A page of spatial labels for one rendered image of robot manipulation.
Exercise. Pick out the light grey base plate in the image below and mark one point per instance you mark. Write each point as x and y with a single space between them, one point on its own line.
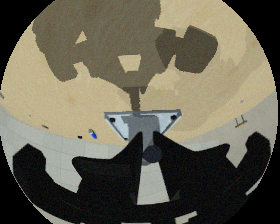
127 124

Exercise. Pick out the dark grey metal shaft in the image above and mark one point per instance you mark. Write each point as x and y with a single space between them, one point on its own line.
152 154

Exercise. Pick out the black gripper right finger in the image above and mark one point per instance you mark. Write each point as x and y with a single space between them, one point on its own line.
178 163

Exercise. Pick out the blue screwdriver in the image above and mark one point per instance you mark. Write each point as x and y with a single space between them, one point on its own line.
92 133

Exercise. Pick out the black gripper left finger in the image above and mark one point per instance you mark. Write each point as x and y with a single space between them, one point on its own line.
124 168

